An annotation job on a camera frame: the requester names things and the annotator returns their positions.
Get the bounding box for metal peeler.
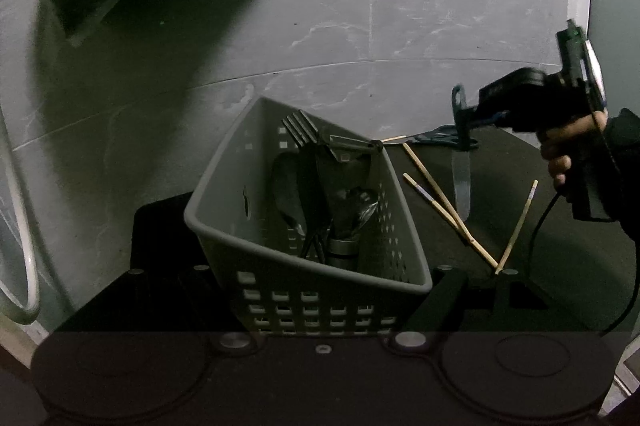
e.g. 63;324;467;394
315;133;386;277

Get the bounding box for metal fork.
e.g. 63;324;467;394
281;109;331;259

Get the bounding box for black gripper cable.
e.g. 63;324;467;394
529;188;640;337

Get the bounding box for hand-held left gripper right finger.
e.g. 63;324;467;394
387;266;601;353

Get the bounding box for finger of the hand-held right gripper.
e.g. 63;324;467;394
466;105;513;129

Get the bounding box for green-handled scissors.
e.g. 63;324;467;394
414;130;480;152

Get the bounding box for white hose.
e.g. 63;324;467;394
0;106;41;327

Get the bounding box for person's right hand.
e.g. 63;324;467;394
540;110;609;192

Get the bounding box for wooden door frame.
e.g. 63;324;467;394
0;313;48;369

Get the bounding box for green-handled knife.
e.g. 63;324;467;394
451;85;475;216

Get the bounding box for white perforated utensil holder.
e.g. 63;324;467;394
183;96;434;338

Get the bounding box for black small ladle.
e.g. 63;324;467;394
271;152;308;237

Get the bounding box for person's right forearm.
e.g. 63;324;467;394
597;107;640;252

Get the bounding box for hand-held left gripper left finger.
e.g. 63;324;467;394
50;266;258;353

